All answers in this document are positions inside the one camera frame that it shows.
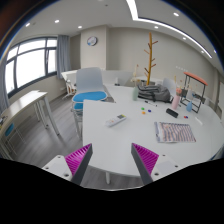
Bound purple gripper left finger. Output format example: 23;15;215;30
65;144;93;185

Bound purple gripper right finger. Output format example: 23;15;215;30
131;143;159;185

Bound white remote control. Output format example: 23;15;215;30
105;114;126;127

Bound black rectangular case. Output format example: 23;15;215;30
166;108;179;118

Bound black marker pen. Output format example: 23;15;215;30
144;100;158;107

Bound grey backpack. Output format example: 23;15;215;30
138;84;171;102

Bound pink bottle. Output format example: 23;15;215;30
172;95;180;110

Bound green bottle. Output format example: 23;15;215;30
132;86;138;101

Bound light blue bottle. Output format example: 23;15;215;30
186;101;192;112

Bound white side desk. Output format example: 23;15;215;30
0;90;61;160

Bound black rack orange top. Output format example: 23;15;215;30
180;72;208;113

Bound white chair blue cushion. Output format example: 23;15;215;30
72;67;108;137

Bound wooden coat rack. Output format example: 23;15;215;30
144;32;158;85

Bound grey curtain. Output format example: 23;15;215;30
56;35;71;79

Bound window with dark frame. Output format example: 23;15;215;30
5;37;57;97

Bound round wall clock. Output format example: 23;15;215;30
87;36;98;46

